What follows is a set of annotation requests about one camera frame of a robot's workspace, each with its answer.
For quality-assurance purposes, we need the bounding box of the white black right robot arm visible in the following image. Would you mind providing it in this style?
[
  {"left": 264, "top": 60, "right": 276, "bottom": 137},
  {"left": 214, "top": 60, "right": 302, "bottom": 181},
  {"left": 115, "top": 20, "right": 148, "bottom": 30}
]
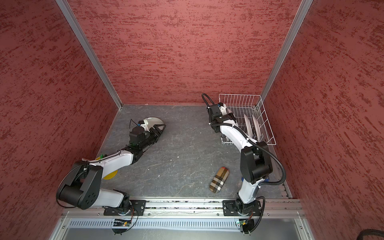
[{"left": 207, "top": 103, "right": 273, "bottom": 215}]

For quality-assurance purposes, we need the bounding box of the white brown-rimmed plate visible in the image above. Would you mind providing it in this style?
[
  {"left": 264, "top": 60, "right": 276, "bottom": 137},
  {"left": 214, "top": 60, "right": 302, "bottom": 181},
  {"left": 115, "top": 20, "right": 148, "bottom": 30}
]
[{"left": 144, "top": 117, "right": 164, "bottom": 130}]

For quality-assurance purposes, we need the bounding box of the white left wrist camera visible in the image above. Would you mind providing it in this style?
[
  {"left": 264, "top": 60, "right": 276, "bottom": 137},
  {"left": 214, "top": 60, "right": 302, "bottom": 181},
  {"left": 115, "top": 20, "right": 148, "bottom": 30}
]
[{"left": 138, "top": 120, "right": 150, "bottom": 131}]

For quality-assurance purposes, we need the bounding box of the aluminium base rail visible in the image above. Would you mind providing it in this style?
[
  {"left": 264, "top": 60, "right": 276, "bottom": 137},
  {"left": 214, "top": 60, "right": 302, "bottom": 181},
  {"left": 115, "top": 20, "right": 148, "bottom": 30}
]
[{"left": 50, "top": 198, "right": 314, "bottom": 240}]

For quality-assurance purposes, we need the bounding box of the aluminium corner post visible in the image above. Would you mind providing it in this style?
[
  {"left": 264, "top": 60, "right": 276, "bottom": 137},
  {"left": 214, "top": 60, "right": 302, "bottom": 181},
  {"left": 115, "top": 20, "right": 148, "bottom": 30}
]
[
  {"left": 56, "top": 0, "right": 124, "bottom": 111},
  {"left": 261, "top": 0, "right": 313, "bottom": 102}
]

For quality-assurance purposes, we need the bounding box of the white wire dish rack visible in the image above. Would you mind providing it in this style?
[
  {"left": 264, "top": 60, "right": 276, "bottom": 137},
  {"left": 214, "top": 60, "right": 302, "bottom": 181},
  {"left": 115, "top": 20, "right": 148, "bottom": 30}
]
[{"left": 219, "top": 94, "right": 277, "bottom": 146}]

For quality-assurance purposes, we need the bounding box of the plaid glasses case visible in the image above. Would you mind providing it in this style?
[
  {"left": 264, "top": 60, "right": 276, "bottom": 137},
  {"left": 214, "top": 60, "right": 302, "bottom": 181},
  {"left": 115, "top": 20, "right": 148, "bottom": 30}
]
[{"left": 209, "top": 167, "right": 230, "bottom": 194}]

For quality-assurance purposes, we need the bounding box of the green-rimmed white plate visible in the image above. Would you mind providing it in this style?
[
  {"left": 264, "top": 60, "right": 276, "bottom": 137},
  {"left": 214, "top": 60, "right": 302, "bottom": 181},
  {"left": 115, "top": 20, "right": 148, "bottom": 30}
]
[{"left": 244, "top": 114, "right": 253, "bottom": 138}]

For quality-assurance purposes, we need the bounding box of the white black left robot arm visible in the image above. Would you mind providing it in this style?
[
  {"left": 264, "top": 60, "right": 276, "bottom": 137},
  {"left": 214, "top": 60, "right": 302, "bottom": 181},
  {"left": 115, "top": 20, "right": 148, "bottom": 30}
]
[{"left": 56, "top": 118, "right": 166, "bottom": 215}]

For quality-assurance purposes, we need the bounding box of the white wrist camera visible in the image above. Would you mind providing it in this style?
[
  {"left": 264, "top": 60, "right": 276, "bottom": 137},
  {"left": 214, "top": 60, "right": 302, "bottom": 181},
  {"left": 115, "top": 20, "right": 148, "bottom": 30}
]
[
  {"left": 138, "top": 120, "right": 150, "bottom": 131},
  {"left": 218, "top": 103, "right": 232, "bottom": 116}
]

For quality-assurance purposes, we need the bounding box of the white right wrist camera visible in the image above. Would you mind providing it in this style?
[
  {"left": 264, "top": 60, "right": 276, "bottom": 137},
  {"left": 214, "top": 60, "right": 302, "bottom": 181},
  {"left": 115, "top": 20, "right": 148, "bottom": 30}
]
[{"left": 218, "top": 103, "right": 232, "bottom": 116}]

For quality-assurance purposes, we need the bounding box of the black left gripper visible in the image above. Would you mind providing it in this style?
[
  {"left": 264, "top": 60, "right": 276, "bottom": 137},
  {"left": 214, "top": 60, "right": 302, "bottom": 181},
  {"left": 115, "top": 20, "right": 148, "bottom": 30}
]
[{"left": 140, "top": 124, "right": 167, "bottom": 149}]

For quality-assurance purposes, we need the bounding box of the aluminium right corner post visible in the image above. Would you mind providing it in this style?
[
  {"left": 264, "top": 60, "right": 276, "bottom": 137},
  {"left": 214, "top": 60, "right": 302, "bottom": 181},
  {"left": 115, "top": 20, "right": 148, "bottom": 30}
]
[{"left": 261, "top": 0, "right": 313, "bottom": 102}]

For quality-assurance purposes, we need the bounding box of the aluminium left corner post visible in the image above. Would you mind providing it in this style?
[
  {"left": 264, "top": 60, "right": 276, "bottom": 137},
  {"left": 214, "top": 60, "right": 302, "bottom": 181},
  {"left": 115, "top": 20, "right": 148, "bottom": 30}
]
[{"left": 56, "top": 0, "right": 124, "bottom": 111}]

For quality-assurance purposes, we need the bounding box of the blue black box cutter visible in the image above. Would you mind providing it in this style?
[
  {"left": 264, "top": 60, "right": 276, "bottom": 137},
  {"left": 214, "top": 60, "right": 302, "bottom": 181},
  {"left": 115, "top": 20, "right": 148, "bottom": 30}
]
[{"left": 242, "top": 177, "right": 269, "bottom": 184}]

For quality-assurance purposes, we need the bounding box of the bundle of coloured pens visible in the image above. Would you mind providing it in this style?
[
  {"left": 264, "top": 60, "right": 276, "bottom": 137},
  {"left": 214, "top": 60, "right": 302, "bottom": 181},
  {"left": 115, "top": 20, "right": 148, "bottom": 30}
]
[{"left": 82, "top": 154, "right": 108, "bottom": 163}]

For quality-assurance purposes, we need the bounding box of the pink plate in rack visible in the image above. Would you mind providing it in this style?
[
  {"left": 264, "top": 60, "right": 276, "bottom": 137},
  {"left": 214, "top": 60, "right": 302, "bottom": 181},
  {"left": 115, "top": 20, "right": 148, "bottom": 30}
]
[{"left": 252, "top": 114, "right": 263, "bottom": 142}]

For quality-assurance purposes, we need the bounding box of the black corrugated cable conduit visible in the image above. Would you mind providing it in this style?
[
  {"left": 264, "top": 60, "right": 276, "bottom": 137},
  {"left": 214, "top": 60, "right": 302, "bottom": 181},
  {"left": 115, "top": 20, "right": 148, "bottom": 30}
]
[{"left": 201, "top": 92, "right": 287, "bottom": 186}]

